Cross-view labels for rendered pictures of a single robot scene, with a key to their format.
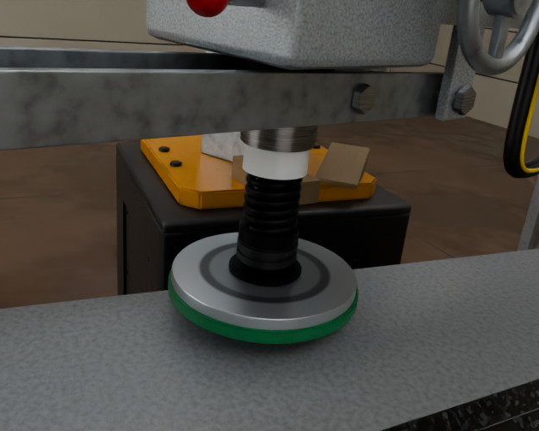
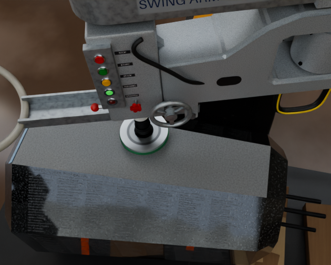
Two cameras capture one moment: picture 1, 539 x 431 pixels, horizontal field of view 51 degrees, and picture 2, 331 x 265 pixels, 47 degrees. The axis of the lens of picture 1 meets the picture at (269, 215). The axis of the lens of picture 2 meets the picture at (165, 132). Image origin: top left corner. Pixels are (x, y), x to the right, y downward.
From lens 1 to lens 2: 130 cm
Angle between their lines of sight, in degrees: 48
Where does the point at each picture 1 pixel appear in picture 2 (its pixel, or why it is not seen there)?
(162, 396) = (106, 153)
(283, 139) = not seen: hidden behind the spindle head
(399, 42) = (146, 115)
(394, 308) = (179, 150)
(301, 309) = (138, 148)
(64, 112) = (72, 120)
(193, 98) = (99, 117)
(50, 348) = (95, 130)
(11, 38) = not seen: outside the picture
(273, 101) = not seen: hidden behind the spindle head
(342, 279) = (158, 141)
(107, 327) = (109, 128)
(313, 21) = (114, 116)
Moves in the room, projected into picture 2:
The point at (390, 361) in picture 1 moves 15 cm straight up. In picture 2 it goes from (159, 165) to (156, 148)
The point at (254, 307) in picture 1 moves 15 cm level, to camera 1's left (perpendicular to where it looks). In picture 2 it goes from (129, 143) to (104, 125)
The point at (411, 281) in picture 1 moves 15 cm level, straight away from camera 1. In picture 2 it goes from (197, 142) to (223, 125)
